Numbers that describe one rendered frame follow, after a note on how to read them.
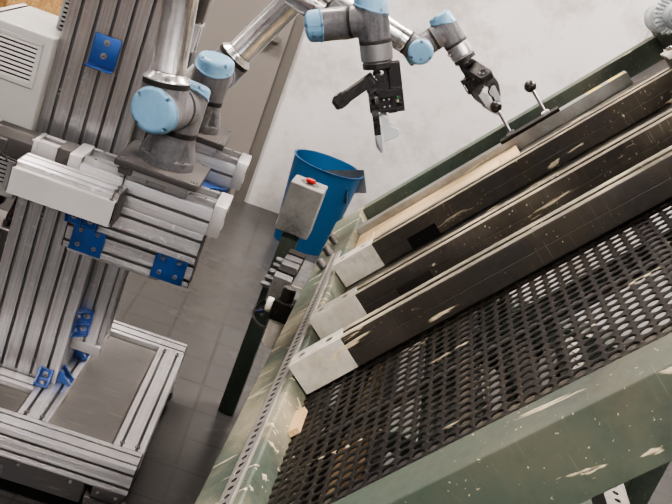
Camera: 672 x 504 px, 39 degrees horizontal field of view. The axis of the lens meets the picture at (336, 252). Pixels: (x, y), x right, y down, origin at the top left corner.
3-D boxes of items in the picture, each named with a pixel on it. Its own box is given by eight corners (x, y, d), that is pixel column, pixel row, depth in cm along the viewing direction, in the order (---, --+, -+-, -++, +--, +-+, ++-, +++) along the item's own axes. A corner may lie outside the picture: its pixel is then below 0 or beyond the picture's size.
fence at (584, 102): (364, 236, 310) (358, 226, 310) (630, 81, 287) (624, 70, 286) (363, 240, 306) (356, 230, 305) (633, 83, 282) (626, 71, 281)
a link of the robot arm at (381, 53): (359, 47, 215) (359, 43, 223) (361, 67, 217) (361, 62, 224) (392, 43, 215) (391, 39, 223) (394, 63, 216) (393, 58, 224)
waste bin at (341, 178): (341, 246, 589) (373, 163, 572) (340, 269, 547) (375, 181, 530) (268, 220, 584) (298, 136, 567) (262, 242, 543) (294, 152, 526)
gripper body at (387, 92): (405, 113, 220) (399, 61, 216) (368, 118, 220) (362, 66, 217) (404, 108, 227) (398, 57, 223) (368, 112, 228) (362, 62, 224)
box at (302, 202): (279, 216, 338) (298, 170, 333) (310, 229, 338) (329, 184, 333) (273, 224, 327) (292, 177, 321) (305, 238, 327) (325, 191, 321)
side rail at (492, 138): (380, 231, 335) (363, 205, 333) (668, 64, 308) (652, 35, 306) (378, 236, 330) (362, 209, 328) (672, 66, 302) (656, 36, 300)
